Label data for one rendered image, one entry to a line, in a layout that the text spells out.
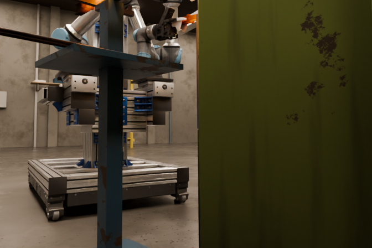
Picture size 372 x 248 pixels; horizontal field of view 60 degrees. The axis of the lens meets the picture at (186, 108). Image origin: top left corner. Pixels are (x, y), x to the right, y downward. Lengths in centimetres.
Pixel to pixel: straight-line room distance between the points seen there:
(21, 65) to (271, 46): 1165
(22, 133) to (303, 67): 1153
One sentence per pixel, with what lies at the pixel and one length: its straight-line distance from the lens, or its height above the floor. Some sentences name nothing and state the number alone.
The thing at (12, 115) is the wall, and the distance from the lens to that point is 1202.
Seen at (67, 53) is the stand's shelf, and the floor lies 68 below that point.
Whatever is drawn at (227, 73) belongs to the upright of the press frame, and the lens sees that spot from 84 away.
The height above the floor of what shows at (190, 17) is 100.
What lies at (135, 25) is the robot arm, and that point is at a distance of 193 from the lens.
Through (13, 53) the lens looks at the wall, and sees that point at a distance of 1229.
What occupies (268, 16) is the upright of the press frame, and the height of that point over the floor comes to 73.
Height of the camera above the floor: 46
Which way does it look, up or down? 4 degrees up
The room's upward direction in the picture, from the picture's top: straight up
